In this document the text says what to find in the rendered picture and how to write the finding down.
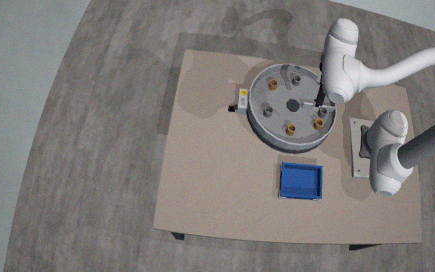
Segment blue shallow tray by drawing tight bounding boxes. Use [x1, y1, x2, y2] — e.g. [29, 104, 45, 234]
[278, 162, 323, 201]

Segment dark grey metal cylinder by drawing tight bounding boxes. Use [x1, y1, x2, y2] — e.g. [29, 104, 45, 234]
[318, 107, 328, 118]
[292, 75, 301, 86]
[263, 106, 273, 118]

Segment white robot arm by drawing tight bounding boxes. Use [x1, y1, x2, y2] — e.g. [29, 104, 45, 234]
[320, 18, 435, 197]

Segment bronze bushing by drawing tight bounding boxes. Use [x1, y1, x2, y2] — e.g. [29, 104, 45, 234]
[268, 79, 278, 91]
[313, 119, 323, 130]
[286, 124, 296, 136]

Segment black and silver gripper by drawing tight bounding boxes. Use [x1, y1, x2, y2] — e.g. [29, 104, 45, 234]
[311, 63, 326, 111]

